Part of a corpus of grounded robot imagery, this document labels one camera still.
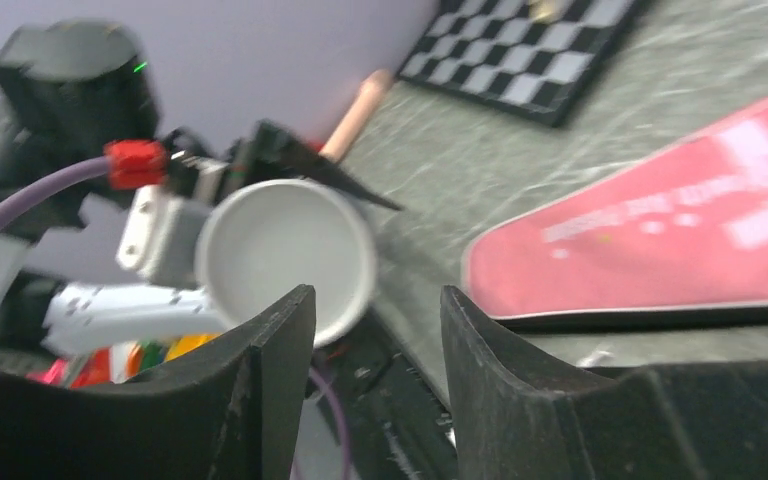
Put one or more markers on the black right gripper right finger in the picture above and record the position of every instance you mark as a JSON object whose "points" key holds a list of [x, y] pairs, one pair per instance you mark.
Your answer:
{"points": [[521, 413]]}

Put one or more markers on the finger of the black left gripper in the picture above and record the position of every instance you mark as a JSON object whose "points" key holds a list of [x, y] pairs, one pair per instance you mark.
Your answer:
{"points": [[273, 152]]}

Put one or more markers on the black white chessboard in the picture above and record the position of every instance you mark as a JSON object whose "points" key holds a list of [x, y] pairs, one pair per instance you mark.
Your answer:
{"points": [[495, 53]]}

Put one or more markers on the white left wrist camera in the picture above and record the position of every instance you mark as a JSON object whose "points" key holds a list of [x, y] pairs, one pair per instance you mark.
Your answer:
{"points": [[159, 238]]}

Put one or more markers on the translucent tube lid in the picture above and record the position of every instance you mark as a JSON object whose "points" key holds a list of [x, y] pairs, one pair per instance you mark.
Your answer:
{"points": [[267, 238]]}

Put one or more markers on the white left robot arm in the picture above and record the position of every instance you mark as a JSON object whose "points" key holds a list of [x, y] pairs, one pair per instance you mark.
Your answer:
{"points": [[78, 118]]}

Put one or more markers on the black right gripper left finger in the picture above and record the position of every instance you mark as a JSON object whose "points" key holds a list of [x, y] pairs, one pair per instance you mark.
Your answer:
{"points": [[229, 409]]}

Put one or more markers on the pink racket bag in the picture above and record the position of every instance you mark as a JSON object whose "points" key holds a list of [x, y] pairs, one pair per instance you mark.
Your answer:
{"points": [[679, 239]]}

